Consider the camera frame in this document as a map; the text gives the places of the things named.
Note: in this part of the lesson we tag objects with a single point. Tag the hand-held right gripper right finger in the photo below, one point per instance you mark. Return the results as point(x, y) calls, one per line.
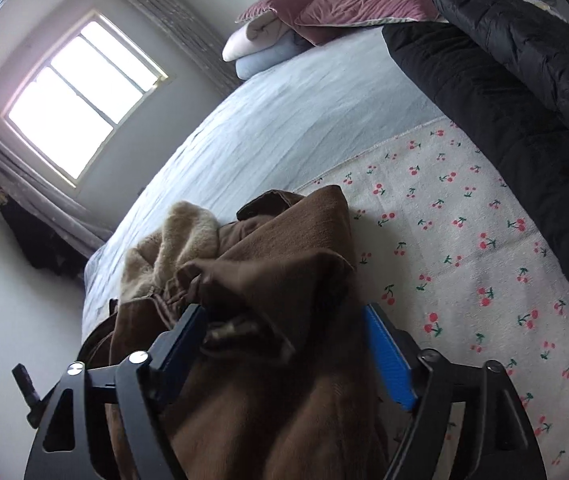
point(389, 360)

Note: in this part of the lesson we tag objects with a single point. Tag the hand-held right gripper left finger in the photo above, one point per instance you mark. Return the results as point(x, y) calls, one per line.
point(184, 335)

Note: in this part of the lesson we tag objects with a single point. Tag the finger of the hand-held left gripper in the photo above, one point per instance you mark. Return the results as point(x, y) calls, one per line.
point(27, 390)

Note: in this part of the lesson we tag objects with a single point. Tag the brown coat with fur collar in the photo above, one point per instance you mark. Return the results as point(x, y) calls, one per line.
point(264, 310)

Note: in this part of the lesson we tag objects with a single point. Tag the dark hanging clothes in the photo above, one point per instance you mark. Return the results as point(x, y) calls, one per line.
point(39, 245)

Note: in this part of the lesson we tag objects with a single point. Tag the cherry print mat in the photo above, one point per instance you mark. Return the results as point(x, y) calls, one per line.
point(464, 260)

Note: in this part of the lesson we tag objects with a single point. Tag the grey curtain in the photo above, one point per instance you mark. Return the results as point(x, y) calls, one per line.
point(39, 195)
point(179, 25)

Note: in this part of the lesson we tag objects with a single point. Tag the bed with grey-blue sheet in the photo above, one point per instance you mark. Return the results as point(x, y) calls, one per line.
point(264, 125)

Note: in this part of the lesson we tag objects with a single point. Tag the window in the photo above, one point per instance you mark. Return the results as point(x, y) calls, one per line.
point(84, 95)

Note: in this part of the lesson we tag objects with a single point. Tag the black puffer jacket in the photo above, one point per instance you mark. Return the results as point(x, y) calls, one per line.
point(514, 110)

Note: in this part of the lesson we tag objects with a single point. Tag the folded light blue blanket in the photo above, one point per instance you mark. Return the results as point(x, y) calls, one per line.
point(269, 57)

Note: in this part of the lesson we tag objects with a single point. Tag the folded pink blanket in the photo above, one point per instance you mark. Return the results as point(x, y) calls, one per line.
point(249, 40)

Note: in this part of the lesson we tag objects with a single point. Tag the pink velvet pillow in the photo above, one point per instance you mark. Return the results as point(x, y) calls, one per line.
point(274, 7)
point(364, 10)

